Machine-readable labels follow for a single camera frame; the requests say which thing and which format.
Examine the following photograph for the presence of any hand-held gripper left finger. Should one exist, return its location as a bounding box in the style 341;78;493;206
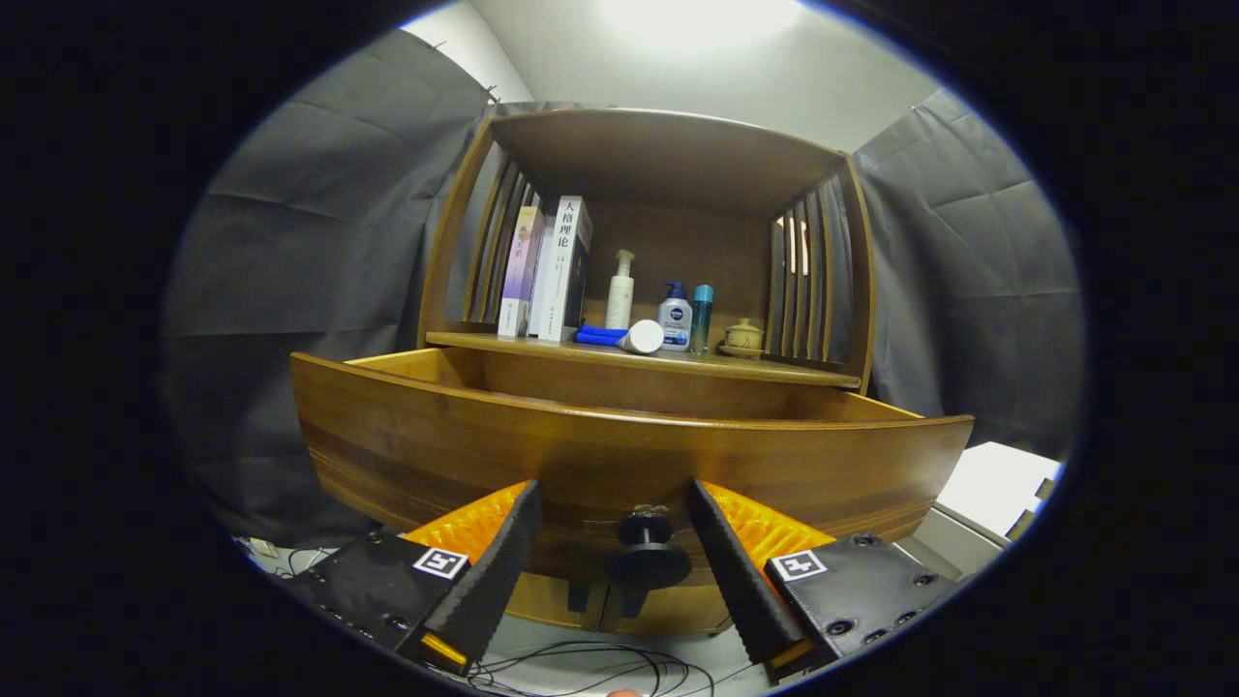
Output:
288;479;545;677

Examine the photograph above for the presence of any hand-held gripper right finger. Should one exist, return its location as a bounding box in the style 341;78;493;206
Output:
687;479;969;683

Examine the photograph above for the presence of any wooden drawer with black knob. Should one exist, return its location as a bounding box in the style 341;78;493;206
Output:
290;347;976;591

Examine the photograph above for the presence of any white and green tube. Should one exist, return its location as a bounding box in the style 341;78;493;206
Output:
617;319;666;355

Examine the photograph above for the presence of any wooden cabinet door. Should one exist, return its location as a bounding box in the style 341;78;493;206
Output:
605;581;732;637
503;571;611;630

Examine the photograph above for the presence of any wooden countertop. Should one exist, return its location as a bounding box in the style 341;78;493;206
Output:
426;331;862;390

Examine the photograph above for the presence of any brown wooden cabinet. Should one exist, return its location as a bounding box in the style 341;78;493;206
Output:
416;106;877;638

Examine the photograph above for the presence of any teal slim bottle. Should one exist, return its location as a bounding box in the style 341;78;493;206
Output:
690;285;715;355

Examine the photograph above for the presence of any white bottle with blue cap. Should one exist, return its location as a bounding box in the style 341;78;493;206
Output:
657;282;694;352

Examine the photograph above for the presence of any white table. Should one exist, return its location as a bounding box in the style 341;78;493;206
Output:
934;442;1063;541

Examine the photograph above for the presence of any white pump bottle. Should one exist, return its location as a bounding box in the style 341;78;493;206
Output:
605;249;637;331

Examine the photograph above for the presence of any purple book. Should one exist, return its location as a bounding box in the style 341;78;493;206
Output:
498;205;546;339

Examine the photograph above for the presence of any thick white book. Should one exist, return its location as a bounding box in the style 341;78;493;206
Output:
528;196;593;342

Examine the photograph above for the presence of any black backdrop cloth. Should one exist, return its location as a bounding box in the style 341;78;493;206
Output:
163;29;1085;548

